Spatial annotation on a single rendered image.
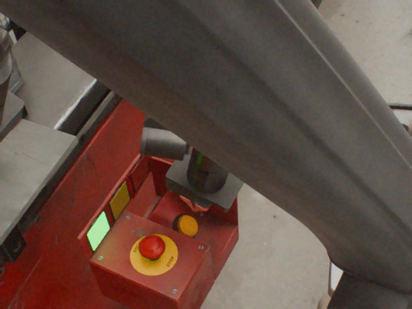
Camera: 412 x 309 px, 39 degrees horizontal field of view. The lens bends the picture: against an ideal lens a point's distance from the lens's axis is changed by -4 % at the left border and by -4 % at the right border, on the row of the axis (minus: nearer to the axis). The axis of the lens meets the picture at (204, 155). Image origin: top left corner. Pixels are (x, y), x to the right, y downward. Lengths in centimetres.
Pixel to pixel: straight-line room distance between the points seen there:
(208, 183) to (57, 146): 21
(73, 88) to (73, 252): 32
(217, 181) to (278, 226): 104
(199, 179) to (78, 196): 33
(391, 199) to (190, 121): 9
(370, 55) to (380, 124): 223
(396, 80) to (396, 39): 25
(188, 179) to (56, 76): 34
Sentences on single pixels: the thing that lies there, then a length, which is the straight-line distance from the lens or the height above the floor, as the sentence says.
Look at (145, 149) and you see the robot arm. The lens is 76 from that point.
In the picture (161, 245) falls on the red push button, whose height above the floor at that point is 81.
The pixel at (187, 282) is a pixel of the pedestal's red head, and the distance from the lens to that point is 86.
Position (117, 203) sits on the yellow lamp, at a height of 81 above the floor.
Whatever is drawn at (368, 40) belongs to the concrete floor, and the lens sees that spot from 251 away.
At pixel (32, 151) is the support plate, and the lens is 76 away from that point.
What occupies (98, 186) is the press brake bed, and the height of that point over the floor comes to 66.
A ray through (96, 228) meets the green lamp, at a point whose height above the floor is 82.
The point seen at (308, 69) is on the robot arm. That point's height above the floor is 143.
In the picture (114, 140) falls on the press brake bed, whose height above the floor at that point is 71.
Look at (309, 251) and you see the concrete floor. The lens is 181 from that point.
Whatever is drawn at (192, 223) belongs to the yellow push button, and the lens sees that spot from 98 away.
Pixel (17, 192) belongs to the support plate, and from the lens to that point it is 73.
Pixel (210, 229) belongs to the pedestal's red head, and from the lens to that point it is 100.
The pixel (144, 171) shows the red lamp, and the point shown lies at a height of 80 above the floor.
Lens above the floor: 154
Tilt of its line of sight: 49 degrees down
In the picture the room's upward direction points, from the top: 6 degrees counter-clockwise
